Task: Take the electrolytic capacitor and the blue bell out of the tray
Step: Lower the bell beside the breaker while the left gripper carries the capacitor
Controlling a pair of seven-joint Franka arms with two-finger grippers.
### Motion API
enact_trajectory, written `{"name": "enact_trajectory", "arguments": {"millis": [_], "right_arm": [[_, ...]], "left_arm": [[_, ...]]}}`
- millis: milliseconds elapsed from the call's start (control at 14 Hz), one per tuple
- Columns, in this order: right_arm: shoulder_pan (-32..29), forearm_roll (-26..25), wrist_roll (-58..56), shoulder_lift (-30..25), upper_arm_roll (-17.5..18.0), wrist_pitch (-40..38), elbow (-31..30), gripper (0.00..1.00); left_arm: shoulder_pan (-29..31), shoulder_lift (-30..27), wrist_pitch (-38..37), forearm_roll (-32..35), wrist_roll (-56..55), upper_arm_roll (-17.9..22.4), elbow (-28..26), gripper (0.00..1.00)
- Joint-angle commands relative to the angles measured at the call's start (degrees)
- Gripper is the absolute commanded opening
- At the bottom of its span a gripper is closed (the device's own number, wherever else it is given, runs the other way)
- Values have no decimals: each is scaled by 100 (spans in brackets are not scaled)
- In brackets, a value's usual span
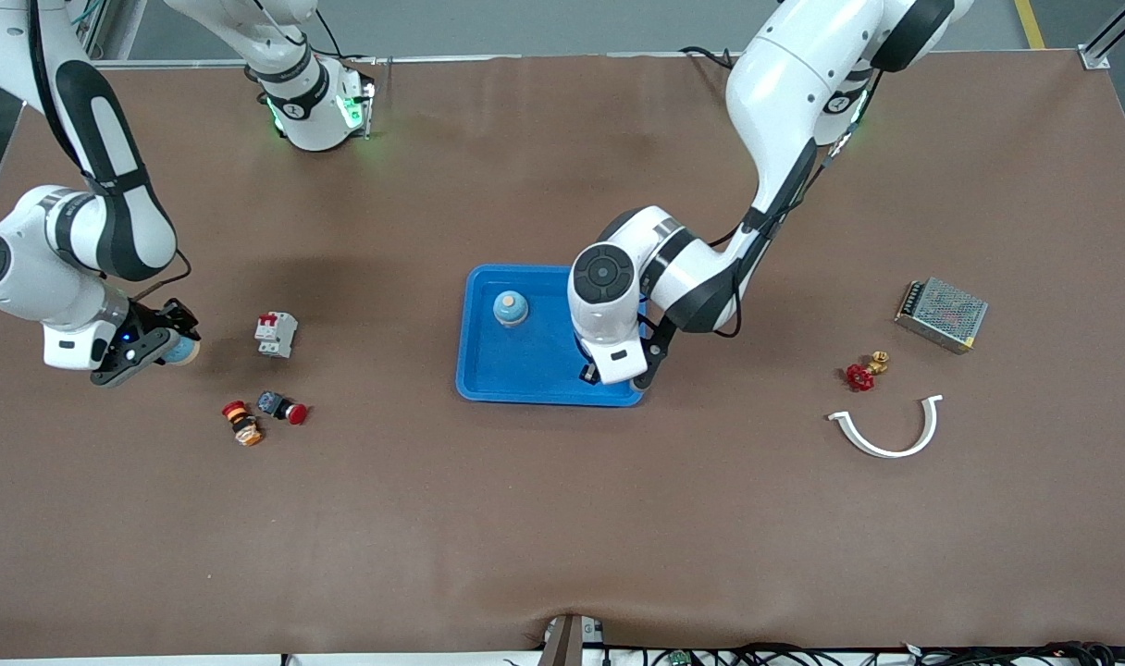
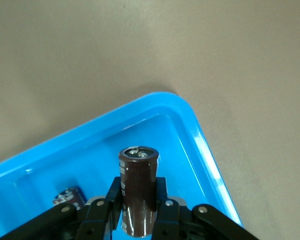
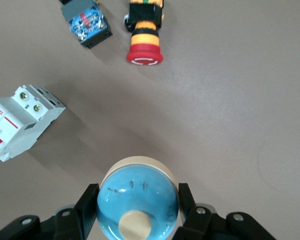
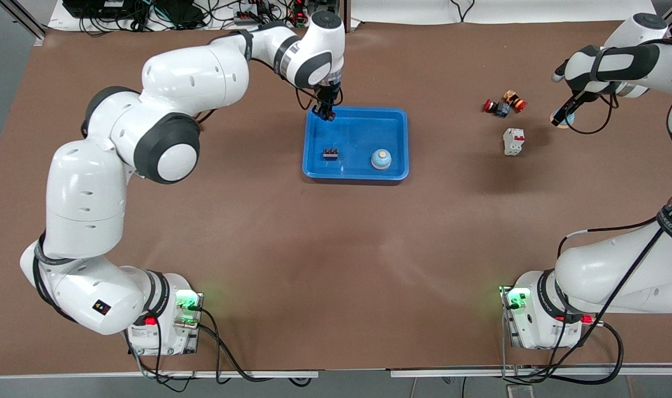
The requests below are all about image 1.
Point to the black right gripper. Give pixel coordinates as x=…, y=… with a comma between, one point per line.
x=175, y=318

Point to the light blue desk bell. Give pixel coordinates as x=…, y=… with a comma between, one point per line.
x=511, y=310
x=185, y=351

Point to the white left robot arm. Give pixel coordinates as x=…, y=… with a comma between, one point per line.
x=785, y=83

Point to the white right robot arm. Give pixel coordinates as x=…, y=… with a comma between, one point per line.
x=26, y=268

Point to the blue plastic tray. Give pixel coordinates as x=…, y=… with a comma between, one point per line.
x=525, y=370

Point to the white red circuit breaker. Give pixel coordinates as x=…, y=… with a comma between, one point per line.
x=276, y=335

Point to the red push button blue block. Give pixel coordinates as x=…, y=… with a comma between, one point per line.
x=271, y=403

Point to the red push button orange block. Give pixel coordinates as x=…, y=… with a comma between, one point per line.
x=246, y=430

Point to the large table cover mat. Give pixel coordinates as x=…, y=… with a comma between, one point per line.
x=562, y=518

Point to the white curved plastic strip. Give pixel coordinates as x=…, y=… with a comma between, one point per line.
x=891, y=453

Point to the metal mesh power supply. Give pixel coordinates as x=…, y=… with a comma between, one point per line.
x=942, y=314

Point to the brown camera stand post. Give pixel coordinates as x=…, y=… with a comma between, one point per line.
x=564, y=643

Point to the aluminium frame post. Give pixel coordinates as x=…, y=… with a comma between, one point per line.
x=1094, y=57

